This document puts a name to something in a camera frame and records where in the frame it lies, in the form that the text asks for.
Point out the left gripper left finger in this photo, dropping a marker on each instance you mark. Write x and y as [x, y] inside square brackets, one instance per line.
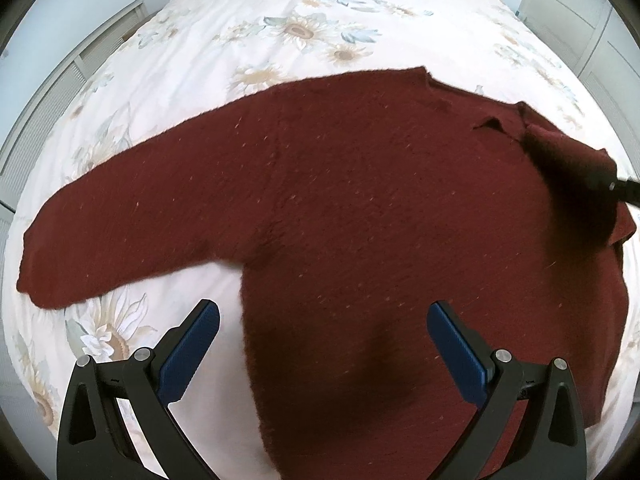
[93, 440]

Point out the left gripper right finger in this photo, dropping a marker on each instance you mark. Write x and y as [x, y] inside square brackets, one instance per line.
[550, 442]

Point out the dark red knit sweater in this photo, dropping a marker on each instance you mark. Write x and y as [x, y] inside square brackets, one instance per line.
[351, 203]

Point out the white wardrobe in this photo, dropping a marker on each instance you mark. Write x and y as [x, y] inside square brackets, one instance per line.
[590, 37]

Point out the white radiator cover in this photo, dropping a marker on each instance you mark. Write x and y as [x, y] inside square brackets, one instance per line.
[21, 148]

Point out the pink floral bed cover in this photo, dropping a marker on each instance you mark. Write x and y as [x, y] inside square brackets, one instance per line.
[196, 56]

